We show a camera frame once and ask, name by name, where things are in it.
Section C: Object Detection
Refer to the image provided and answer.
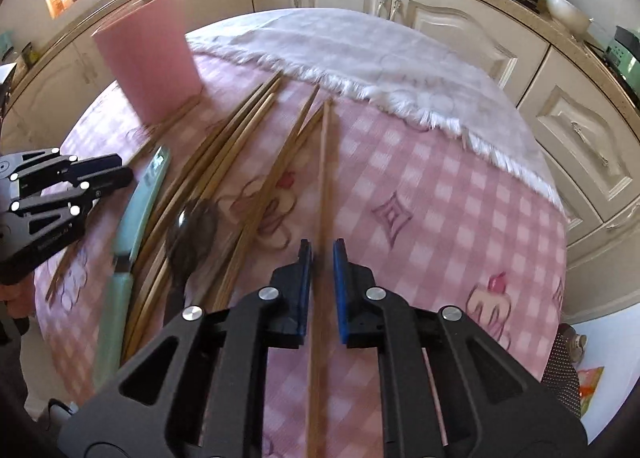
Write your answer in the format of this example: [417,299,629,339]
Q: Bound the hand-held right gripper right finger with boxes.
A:
[333,238,589,458]

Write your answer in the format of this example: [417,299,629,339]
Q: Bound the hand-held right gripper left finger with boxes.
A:
[59,239,314,458]

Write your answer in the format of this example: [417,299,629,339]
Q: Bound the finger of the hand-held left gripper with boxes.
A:
[11,167,135,219]
[9,148,124,199]

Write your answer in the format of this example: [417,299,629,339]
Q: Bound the teal sheathed knife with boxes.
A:
[95,145,172,379]

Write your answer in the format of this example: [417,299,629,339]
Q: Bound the bamboo chopstick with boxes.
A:
[306,96,335,458]

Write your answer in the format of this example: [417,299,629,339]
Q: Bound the pink cup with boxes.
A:
[91,0,203,123]

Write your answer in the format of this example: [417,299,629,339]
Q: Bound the pile of wooden chopsticks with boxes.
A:
[45,70,326,364]

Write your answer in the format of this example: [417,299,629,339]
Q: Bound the person's left hand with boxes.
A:
[0,273,37,321]

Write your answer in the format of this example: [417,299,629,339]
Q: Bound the metal spoon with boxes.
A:
[162,199,219,323]

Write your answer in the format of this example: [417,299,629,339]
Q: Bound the dark dotted chair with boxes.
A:
[541,322,585,420]

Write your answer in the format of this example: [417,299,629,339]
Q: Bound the white fringed cloth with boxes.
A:
[186,8,563,206]

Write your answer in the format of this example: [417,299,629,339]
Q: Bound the colourful paper sheet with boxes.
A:
[576,365,606,420]

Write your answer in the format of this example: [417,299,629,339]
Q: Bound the cream base kitchen cabinets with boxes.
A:
[0,0,640,323]

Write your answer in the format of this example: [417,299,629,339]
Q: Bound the white bowl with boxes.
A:
[545,0,593,36]

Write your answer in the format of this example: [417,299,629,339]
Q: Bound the green box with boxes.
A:
[606,25,640,88]

